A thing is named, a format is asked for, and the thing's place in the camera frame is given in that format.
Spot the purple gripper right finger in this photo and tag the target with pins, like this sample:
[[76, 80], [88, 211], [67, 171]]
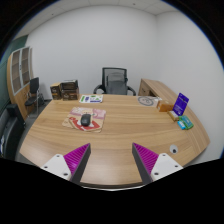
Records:
[[153, 166]]

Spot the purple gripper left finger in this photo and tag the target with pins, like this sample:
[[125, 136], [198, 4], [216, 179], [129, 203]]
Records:
[[70, 166]]

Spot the black computer mouse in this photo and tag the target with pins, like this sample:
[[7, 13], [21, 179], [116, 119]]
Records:
[[85, 119]]

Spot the red pink mouse pad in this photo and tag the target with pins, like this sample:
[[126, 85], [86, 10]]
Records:
[[73, 119]]

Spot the blue small box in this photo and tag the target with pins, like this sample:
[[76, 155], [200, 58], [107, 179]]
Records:
[[181, 125]]

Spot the green flat box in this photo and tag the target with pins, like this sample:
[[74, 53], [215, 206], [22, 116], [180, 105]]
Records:
[[186, 121]]

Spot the yellow small box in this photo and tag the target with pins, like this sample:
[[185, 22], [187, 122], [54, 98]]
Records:
[[173, 115]]

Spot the orange brown box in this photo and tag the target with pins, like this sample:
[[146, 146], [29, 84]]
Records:
[[164, 106]]

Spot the white green leaflet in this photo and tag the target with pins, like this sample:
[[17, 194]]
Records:
[[91, 98]]

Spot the purple standing sign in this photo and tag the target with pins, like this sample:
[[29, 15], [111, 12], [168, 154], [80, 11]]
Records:
[[180, 104]]

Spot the black sofa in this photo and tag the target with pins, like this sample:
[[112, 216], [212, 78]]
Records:
[[12, 126]]

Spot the dark printed cardboard box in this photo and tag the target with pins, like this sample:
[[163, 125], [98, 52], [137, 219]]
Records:
[[69, 90]]

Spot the black visitor chair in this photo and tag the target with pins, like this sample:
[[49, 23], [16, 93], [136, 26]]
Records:
[[34, 96]]

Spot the wooden side cabinet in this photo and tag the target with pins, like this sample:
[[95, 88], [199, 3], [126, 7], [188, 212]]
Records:
[[156, 88]]

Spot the small brown cardboard box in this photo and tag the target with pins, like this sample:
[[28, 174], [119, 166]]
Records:
[[56, 91]]

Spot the grey mesh office chair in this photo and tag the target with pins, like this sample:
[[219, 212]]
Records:
[[114, 81]]

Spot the wooden glass door bookcase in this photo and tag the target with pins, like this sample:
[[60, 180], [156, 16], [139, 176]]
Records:
[[19, 74]]

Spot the desk cable grommet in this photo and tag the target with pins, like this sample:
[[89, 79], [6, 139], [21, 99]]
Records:
[[173, 149]]

